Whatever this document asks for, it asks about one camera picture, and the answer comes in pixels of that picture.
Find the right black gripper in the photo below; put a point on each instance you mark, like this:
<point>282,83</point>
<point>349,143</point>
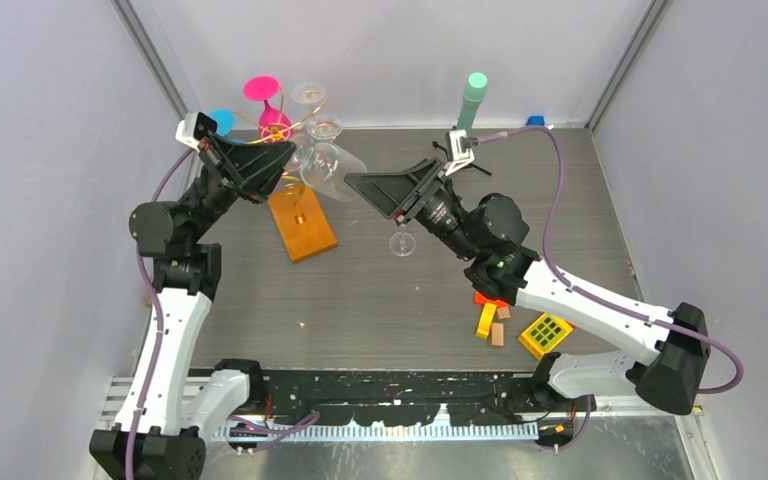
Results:
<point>394,195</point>

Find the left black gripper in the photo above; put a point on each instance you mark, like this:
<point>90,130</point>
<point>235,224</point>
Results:
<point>247,171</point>

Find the clear champagne flute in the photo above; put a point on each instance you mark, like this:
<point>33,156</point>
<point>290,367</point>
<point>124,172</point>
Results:
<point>402,243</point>

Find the clear tumbler wine glass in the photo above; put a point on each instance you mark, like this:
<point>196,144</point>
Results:
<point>323,166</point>

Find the clear round wine glass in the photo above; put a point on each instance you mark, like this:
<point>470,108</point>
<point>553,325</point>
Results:
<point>324,127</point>

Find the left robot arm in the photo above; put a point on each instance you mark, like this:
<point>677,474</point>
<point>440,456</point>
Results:
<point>157,434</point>

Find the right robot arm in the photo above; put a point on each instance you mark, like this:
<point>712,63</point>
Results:
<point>658,354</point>

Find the pink wine glass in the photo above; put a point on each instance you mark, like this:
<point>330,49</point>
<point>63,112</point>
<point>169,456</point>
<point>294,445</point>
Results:
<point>273,124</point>

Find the blue wine glass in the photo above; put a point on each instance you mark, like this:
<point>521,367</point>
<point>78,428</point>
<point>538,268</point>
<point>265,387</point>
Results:
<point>225,121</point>

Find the orange wooden rack base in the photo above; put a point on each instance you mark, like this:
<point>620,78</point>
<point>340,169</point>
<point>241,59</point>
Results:
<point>301,221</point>

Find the clear frosted wine glass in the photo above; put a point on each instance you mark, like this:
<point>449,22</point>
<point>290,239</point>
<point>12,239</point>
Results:
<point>312,96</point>

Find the green microphone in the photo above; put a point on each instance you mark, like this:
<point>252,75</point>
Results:
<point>473,94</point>

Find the orange toy block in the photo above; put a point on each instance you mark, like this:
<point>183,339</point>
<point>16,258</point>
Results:
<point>480,299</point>

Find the small blue block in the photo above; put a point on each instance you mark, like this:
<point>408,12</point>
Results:
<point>536,120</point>

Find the tan wooden block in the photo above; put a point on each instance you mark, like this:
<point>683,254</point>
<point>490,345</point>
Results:
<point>497,335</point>

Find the yellow toy calculator block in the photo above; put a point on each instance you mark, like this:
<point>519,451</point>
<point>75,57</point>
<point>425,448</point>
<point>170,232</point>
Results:
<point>543,335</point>

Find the gold wire glass rack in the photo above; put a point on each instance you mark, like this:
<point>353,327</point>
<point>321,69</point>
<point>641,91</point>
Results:
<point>275,125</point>

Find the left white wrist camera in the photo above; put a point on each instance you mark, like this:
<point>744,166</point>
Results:
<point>193,128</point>

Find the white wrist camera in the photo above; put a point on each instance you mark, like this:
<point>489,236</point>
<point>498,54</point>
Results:
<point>460,146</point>
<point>193,128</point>

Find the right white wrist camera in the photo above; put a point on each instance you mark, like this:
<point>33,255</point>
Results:
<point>460,146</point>

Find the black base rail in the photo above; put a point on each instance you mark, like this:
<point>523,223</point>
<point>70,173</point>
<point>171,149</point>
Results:
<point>365,406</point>

